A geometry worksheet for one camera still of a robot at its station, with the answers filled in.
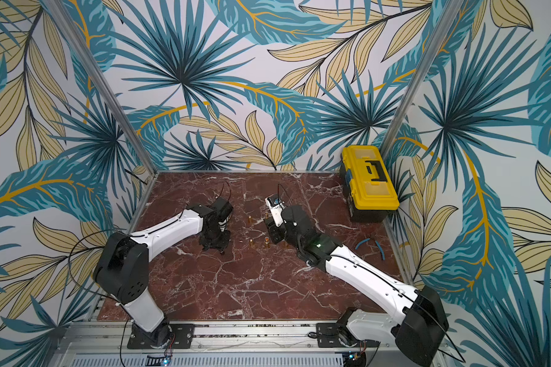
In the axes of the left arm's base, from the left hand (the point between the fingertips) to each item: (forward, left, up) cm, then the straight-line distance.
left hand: (220, 249), depth 87 cm
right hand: (+4, -19, +17) cm, 26 cm away
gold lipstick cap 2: (+5, -11, -3) cm, 13 cm away
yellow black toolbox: (+22, -59, +11) cm, 64 cm away
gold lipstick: (+5, -18, -1) cm, 18 cm away
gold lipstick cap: (+16, -10, -5) cm, 19 cm away
